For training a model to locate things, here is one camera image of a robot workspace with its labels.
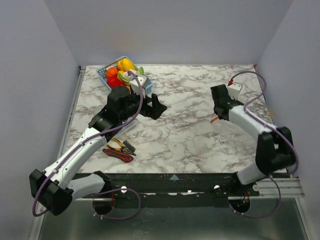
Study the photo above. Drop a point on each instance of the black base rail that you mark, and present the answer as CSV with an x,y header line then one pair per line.
x,y
173,190

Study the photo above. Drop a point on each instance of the yellow handled pliers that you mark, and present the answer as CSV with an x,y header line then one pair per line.
x,y
122,148

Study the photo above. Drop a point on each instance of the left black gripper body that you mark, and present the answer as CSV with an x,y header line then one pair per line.
x,y
148,110

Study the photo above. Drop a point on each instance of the clear zip top bag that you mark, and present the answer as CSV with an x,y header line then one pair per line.
x,y
240,130

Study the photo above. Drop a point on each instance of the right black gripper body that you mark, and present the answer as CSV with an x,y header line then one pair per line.
x,y
217,110

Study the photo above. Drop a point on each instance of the white cauliflower toy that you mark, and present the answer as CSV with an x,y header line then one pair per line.
x,y
126,78

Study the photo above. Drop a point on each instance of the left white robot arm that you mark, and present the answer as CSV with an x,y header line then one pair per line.
x,y
54,187

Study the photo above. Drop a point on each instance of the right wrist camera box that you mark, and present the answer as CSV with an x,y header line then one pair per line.
x,y
234,90

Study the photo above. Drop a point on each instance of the blue plastic basket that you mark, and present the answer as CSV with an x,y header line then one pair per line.
x,y
101,73

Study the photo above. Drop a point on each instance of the aluminium extrusion rail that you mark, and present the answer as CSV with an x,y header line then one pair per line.
x,y
290,188

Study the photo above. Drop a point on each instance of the red utility knife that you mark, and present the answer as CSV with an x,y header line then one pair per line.
x,y
119,155

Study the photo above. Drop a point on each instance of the yellow bell pepper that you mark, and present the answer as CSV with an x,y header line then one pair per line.
x,y
125,65

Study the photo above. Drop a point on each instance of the orange pumpkin toy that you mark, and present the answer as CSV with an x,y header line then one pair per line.
x,y
111,72

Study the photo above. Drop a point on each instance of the clear plastic screw box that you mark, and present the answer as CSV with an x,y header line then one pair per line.
x,y
126,129

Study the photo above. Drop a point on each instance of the red bell pepper toy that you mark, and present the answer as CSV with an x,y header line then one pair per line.
x,y
114,81

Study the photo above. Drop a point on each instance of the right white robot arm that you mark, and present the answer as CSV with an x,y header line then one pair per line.
x,y
274,145

